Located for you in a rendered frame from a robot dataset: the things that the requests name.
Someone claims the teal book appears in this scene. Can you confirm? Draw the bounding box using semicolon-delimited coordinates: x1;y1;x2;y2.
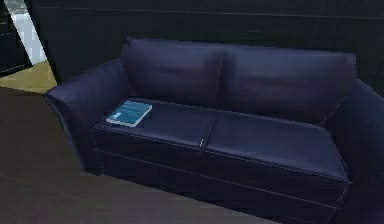
105;100;153;128

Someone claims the dark navy leather sofa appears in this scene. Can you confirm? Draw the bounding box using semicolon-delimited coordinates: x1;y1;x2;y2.
43;36;384;224

